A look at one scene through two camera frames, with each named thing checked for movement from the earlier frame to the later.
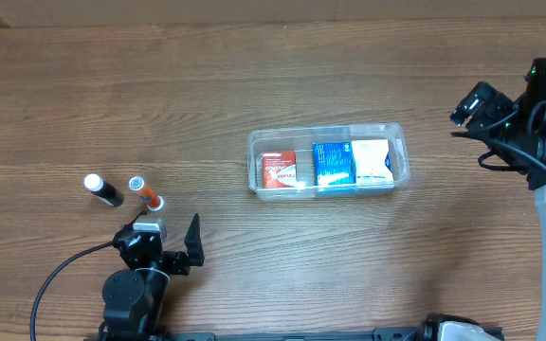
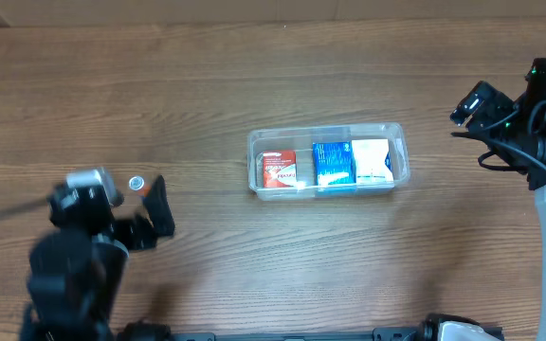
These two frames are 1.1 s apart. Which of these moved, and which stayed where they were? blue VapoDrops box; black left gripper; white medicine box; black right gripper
Moved: black left gripper
Stayed: blue VapoDrops box; white medicine box; black right gripper
